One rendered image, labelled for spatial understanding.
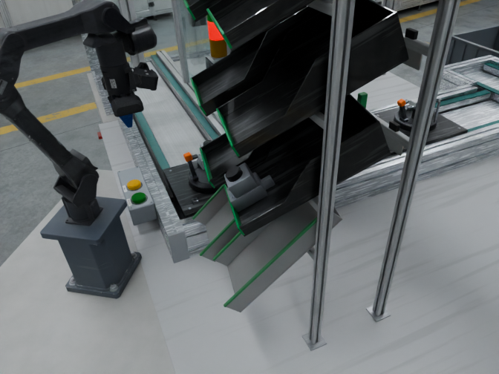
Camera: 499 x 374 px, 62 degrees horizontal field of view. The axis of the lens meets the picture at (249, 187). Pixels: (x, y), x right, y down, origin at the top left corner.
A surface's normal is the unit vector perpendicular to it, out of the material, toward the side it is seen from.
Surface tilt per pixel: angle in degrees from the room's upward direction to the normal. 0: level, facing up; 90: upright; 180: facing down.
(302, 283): 0
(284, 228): 45
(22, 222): 0
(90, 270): 90
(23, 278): 0
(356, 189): 90
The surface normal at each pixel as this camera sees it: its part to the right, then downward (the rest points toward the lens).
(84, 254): -0.21, 0.59
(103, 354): -0.04, -0.80
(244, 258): -0.72, -0.44
